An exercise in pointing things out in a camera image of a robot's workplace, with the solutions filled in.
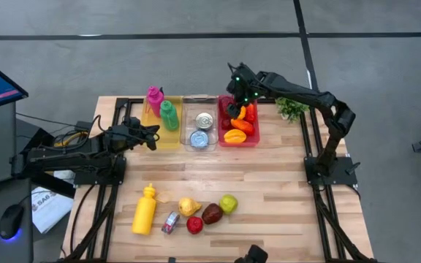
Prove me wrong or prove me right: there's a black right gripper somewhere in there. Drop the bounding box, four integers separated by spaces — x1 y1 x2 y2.
227 85 261 120

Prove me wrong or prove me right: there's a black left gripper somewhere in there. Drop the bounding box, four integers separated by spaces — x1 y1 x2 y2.
112 116 160 151

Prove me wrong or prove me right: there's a red-orange toy mango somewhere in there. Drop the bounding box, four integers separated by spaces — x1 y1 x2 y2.
246 103 257 124

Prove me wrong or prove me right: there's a green plastic squeeze bottle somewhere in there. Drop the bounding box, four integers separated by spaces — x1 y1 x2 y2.
159 100 181 132

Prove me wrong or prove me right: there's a yellow and red toy mango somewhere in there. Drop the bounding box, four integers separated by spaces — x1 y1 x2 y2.
224 129 248 144

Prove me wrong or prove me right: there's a tin can with colourful label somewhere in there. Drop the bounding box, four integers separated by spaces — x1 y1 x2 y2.
161 210 181 235
194 112 215 132
189 130 211 150

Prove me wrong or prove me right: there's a pink plastic squeeze bottle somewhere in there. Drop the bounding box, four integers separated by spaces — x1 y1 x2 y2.
146 85 165 118

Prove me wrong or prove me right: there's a yellow toy pear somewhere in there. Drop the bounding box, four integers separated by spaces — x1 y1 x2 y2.
178 197 203 217

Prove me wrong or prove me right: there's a yellow plastic squeeze bottle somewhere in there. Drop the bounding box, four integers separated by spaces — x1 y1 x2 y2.
131 182 171 236

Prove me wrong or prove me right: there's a green toy apple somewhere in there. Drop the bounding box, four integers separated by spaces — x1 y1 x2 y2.
219 194 239 216

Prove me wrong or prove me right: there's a dark red toy apple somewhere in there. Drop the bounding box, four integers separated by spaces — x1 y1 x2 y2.
201 202 224 225

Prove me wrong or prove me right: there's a yellow translucent plastic bin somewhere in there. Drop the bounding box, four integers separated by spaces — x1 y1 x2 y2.
140 95 183 150

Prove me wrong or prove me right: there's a red translucent plastic bin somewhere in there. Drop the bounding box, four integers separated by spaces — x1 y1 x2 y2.
216 94 261 148

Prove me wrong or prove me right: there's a clear plastic bin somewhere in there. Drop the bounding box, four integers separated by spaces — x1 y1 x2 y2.
181 94 219 153

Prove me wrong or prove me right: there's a green plant in white pot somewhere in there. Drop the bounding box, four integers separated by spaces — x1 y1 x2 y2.
275 96 311 121

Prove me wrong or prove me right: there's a white round container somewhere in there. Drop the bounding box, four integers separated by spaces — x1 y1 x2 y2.
53 169 75 182

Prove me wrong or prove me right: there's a black floor stand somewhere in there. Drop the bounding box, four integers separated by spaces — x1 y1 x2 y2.
15 126 76 198

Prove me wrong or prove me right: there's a white printed paper sheet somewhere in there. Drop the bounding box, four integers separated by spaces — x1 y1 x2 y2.
31 186 75 235

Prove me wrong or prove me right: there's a black blocky object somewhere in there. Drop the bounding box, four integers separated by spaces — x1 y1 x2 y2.
234 244 269 263

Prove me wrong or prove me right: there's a black computer mouse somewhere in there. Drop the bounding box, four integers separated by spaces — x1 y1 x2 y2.
0 203 25 242

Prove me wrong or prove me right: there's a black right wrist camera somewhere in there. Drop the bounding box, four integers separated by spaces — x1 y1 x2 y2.
227 62 250 92

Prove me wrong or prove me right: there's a black aluminium rail frame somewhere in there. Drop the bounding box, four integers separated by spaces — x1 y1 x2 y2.
59 95 378 263

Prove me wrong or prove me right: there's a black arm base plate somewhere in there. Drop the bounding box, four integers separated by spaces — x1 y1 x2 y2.
304 156 361 186
73 156 126 186

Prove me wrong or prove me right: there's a yellow cable bundle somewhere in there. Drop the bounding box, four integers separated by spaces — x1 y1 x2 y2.
53 131 89 148

